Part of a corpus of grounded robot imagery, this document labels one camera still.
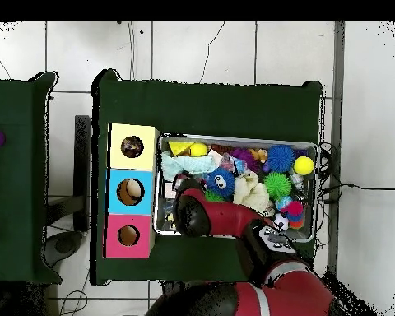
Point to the mint green cloth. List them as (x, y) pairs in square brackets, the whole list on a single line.
[(187, 164)]

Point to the small blue spiky ball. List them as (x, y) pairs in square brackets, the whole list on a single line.
[(220, 182)]

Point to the cream white cloth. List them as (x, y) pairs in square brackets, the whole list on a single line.
[(250, 192)]

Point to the pale patterned fabric scrunchie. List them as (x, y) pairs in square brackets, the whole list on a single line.
[(132, 146)]

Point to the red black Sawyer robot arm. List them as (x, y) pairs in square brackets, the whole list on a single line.
[(223, 217)]

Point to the wooden box with three holes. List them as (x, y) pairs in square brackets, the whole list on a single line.
[(118, 197)]

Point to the yellow smiley face ball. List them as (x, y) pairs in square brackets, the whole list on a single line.
[(198, 149)]

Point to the yellow cheese wedge toy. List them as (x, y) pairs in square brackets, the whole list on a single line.
[(179, 147)]

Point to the purple knobbly rubber toy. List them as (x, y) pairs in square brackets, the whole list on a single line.
[(245, 156)]

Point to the dark green table cloth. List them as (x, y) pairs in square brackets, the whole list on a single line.
[(210, 112), (13, 197)]

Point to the large blue spiky ball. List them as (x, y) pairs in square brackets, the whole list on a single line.
[(280, 158)]

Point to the black and white soccer ball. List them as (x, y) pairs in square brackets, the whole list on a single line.
[(280, 222)]

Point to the pink spiky ball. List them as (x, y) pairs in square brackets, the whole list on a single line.
[(295, 208)]

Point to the plain yellow ball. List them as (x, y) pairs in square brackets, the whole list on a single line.
[(303, 165)]

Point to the grey round seat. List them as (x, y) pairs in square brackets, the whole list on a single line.
[(65, 245)]

